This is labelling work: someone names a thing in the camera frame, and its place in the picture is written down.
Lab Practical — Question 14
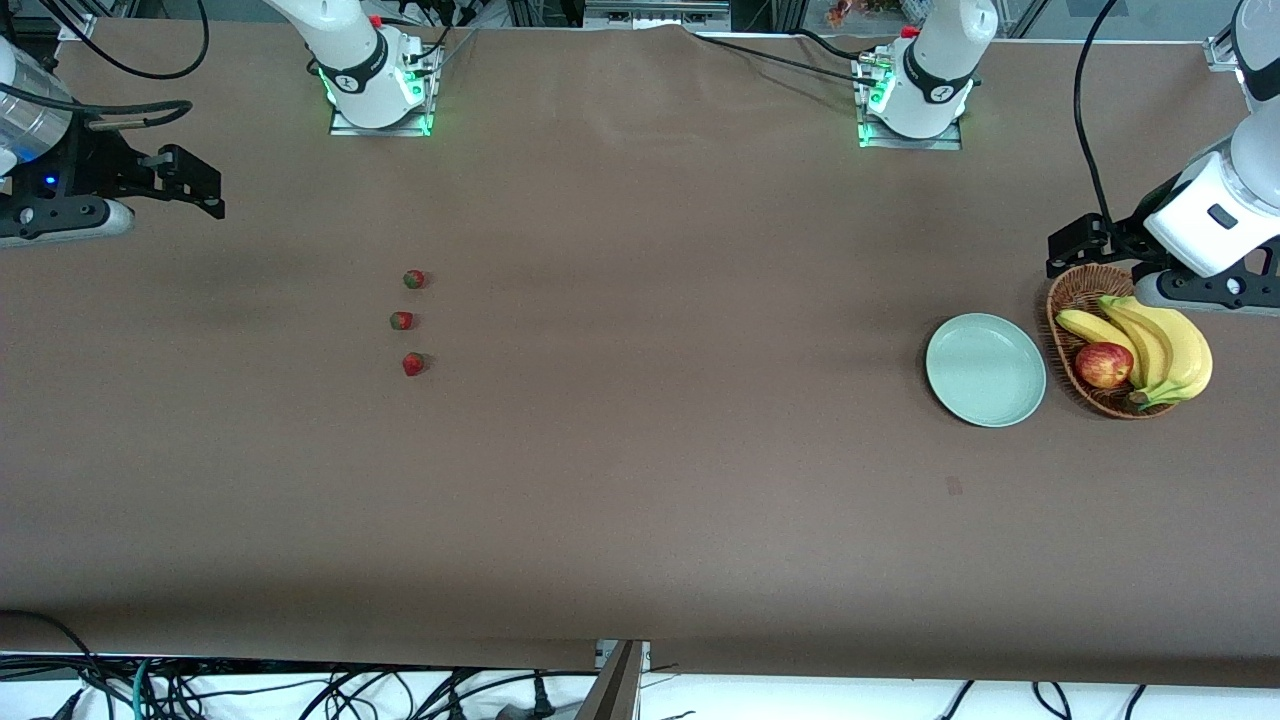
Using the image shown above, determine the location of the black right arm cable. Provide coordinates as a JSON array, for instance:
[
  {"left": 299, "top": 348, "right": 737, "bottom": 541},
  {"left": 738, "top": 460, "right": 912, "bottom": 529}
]
[{"left": 0, "top": 0, "right": 211, "bottom": 131}]

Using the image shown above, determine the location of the brown table cover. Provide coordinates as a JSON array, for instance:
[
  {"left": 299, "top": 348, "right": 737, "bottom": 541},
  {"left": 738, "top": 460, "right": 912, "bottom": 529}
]
[{"left": 0, "top": 18, "right": 1280, "bottom": 691}]

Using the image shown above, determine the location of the light green round plate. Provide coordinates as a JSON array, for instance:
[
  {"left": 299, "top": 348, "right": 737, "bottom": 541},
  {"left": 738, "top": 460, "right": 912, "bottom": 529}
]
[{"left": 925, "top": 312, "right": 1048, "bottom": 429}]

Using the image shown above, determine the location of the large yellow banana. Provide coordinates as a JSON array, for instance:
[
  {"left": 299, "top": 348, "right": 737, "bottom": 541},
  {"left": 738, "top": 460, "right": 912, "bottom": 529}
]
[{"left": 1110, "top": 295, "right": 1214, "bottom": 409}]

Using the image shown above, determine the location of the short black table cable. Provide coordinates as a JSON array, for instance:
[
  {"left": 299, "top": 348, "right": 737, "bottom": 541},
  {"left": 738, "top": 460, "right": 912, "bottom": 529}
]
[{"left": 795, "top": 28, "right": 881, "bottom": 63}]

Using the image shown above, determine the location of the small yellow banana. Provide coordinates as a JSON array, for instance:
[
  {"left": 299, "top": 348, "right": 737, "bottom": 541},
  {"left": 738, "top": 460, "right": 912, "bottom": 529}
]
[{"left": 1057, "top": 308, "right": 1138, "bottom": 361}]

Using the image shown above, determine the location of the red apple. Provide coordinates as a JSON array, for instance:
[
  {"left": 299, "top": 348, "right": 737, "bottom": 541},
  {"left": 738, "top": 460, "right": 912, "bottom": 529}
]
[{"left": 1075, "top": 341, "right": 1135, "bottom": 390}]

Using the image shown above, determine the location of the medium yellow banana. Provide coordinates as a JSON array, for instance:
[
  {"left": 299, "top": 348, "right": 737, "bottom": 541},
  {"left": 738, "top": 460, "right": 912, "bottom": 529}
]
[{"left": 1098, "top": 296, "right": 1173, "bottom": 393}]

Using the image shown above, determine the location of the black cable with plug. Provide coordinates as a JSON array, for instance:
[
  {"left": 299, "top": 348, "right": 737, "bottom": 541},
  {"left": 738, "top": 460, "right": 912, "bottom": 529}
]
[{"left": 410, "top": 672, "right": 561, "bottom": 720}]

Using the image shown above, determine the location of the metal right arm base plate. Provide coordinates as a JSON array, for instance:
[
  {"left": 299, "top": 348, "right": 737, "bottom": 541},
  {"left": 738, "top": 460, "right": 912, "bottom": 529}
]
[{"left": 328, "top": 45, "right": 434, "bottom": 137}]

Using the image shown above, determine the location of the thick black floor cable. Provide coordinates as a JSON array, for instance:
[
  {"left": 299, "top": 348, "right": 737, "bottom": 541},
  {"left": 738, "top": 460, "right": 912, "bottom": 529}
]
[{"left": 0, "top": 608, "right": 136, "bottom": 720}]

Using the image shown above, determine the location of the long black table cable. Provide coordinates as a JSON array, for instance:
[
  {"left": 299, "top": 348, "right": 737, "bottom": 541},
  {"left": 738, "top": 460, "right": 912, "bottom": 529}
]
[{"left": 685, "top": 28, "right": 881, "bottom": 86}]

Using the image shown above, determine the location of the grey electronics box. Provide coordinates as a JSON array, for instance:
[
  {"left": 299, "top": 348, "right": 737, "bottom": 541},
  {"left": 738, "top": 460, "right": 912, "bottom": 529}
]
[{"left": 583, "top": 0, "right": 732, "bottom": 31}]

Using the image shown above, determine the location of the brown wicker basket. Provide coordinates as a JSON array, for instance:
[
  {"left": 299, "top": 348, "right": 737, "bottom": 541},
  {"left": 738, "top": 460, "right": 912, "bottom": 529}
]
[{"left": 1046, "top": 263, "right": 1201, "bottom": 420}]

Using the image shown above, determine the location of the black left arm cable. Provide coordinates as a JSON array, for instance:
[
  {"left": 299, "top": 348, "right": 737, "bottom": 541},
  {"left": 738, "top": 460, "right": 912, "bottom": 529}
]
[{"left": 1073, "top": 0, "right": 1121, "bottom": 223}]

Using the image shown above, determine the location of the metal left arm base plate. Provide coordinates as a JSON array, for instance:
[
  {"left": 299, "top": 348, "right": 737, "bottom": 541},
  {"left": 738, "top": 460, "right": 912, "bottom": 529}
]
[{"left": 855, "top": 50, "right": 964, "bottom": 152}]

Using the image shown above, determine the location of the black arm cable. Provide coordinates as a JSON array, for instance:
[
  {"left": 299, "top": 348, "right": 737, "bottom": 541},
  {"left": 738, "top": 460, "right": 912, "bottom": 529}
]
[
  {"left": 0, "top": 0, "right": 211, "bottom": 131},
  {"left": 1073, "top": 0, "right": 1121, "bottom": 223}
]

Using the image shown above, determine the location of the aluminium profile post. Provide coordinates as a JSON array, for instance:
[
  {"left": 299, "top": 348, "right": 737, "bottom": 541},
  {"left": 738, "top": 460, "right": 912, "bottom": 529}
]
[{"left": 575, "top": 640, "right": 652, "bottom": 720}]

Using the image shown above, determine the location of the colourful background object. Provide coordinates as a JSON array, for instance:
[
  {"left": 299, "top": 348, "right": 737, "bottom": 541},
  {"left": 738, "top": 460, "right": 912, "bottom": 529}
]
[{"left": 825, "top": 0, "right": 931, "bottom": 29}]

